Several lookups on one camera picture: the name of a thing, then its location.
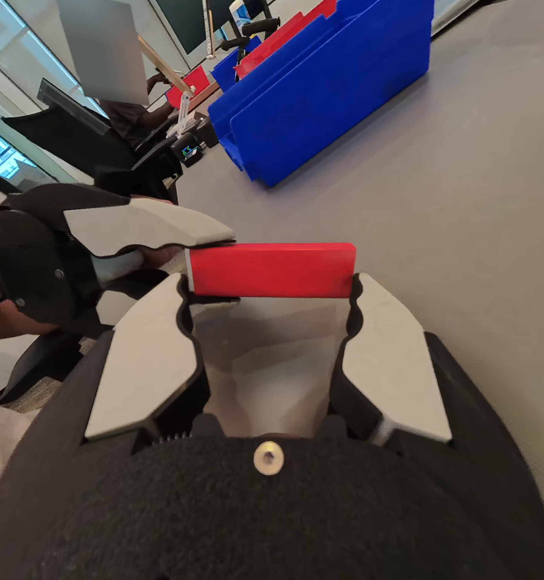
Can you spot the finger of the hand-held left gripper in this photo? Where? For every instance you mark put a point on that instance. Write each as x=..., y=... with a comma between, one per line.
x=140, y=224
x=116, y=308

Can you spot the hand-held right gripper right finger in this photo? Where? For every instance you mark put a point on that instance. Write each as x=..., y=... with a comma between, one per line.
x=394, y=362

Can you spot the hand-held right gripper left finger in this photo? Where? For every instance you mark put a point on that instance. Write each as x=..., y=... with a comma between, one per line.
x=145, y=362

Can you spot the red rectangular block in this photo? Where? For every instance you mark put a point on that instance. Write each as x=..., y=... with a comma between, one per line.
x=272, y=272

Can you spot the blue plastic bin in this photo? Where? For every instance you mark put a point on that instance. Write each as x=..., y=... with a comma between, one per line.
x=231, y=68
x=335, y=90

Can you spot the person's left forearm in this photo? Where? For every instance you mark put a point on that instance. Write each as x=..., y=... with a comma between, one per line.
x=14, y=321

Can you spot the person's left hand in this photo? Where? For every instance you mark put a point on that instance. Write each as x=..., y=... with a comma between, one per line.
x=163, y=257

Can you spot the small black device lit display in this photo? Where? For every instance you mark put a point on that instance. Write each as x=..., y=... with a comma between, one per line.
x=188, y=152

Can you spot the lit blue screen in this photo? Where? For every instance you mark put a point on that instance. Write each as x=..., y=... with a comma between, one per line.
x=0, y=154

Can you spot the red plastic bin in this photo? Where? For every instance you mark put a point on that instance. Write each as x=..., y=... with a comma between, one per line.
x=195, y=84
x=276, y=40

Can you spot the large dark screen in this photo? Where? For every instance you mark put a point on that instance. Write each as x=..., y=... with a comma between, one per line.
x=186, y=22

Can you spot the white blue canister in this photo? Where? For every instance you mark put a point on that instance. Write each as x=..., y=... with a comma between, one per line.
x=240, y=16

